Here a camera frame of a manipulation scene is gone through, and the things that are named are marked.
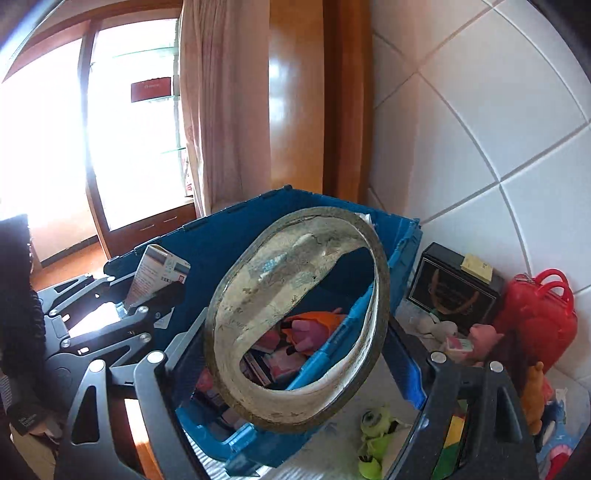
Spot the wooden cabinet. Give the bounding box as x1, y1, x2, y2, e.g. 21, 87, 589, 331
269, 0, 375, 204

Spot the red sign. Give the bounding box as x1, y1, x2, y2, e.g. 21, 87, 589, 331
130, 76, 174, 103

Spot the pink pig plush dark dress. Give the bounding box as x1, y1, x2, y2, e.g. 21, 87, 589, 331
468, 323, 527, 370

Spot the wooden glass door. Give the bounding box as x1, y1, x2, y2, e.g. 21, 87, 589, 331
0, 18, 199, 268

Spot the small pink white box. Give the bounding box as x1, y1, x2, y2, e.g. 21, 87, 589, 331
444, 336, 476, 363

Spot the green one-eyed monster toy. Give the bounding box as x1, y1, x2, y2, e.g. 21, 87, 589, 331
358, 405, 409, 480

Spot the black box gold print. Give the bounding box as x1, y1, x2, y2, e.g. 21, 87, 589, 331
406, 242, 506, 326

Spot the white medicine box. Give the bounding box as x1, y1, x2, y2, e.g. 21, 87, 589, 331
124, 244, 191, 317

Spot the beige curtain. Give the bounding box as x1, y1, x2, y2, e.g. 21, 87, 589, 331
178, 0, 273, 217

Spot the yellow sticky note pad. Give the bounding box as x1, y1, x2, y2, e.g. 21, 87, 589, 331
461, 253, 495, 281

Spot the worn tape roll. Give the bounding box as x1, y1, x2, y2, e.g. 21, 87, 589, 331
204, 207, 392, 435

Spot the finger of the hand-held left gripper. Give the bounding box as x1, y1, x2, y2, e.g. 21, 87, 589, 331
34, 256, 139, 324
44, 279, 185, 370

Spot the red plastic case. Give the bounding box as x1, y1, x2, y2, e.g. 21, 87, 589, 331
489, 268, 579, 370

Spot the blue plastic crate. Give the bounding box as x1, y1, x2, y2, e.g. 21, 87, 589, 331
104, 185, 423, 476

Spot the pink pig plush orange dress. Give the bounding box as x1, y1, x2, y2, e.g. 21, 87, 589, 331
252, 309, 349, 384

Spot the blue plush lightning print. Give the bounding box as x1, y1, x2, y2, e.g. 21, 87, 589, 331
538, 397, 578, 480

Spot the brown bear plush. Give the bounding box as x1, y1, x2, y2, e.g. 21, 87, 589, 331
522, 362, 548, 437

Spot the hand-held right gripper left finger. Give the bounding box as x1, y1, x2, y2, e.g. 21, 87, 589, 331
55, 314, 213, 480

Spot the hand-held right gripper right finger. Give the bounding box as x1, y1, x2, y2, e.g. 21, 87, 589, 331
390, 318, 541, 480

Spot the small white plush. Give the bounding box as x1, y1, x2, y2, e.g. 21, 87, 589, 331
409, 311, 458, 340

